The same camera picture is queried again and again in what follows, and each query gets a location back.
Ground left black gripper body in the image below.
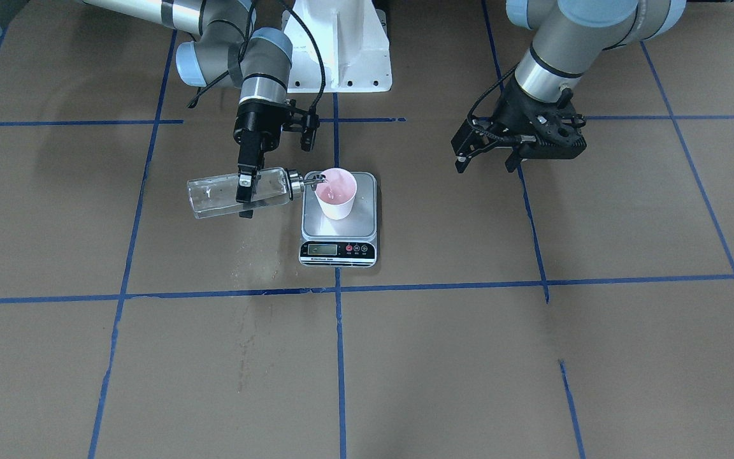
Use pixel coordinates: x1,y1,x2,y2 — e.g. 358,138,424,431
482,82,587,160

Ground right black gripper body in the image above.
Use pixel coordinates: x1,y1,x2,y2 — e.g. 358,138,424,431
233,101,289,168

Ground clear glass sauce bottle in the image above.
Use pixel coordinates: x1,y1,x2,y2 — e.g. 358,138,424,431
187,168,324,220

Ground pink paper cup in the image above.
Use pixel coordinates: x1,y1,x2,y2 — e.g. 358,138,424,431
314,168,357,221

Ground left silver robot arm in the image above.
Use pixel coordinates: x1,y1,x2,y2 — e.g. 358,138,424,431
451,1,686,173

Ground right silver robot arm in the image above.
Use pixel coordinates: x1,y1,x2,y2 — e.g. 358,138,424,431
0,1,296,219

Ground silver digital kitchen scale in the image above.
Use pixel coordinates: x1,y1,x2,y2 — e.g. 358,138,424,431
298,172,378,268

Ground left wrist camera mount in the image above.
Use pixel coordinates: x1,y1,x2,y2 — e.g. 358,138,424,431
531,103,587,160

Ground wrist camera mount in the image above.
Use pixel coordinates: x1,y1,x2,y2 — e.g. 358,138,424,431
531,103,587,160
282,104,320,153

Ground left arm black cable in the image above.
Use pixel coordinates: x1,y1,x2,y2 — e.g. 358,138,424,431
466,70,515,144

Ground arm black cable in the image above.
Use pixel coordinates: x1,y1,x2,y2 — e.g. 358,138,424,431
186,0,328,115
466,70,515,144

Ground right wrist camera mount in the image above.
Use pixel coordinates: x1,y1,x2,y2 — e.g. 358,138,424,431
282,104,320,153

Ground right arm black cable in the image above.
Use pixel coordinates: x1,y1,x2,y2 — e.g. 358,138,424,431
186,0,328,115

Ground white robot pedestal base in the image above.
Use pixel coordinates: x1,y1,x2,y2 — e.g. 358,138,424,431
282,1,392,93

